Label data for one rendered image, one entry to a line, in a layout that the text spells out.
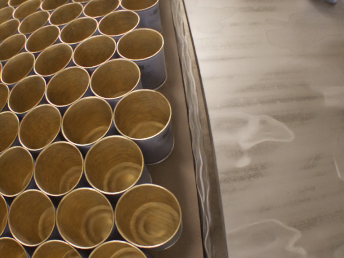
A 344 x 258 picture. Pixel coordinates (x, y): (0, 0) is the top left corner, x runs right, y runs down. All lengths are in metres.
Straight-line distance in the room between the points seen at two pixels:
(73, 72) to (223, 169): 0.26
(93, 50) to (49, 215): 0.27
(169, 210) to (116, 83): 0.20
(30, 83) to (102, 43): 0.13
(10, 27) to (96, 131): 0.32
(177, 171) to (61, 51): 0.27
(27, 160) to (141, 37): 0.26
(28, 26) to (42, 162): 0.32
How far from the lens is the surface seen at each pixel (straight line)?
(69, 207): 0.33
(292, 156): 0.44
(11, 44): 0.56
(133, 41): 0.44
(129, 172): 0.38
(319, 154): 0.46
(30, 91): 0.46
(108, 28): 0.49
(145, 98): 0.36
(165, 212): 0.36
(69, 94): 0.45
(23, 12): 0.65
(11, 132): 0.46
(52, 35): 0.53
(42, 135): 0.43
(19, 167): 0.42
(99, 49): 0.46
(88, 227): 0.38
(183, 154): 0.38
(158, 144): 0.33
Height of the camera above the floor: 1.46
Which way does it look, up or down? 63 degrees down
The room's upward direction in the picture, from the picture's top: 13 degrees counter-clockwise
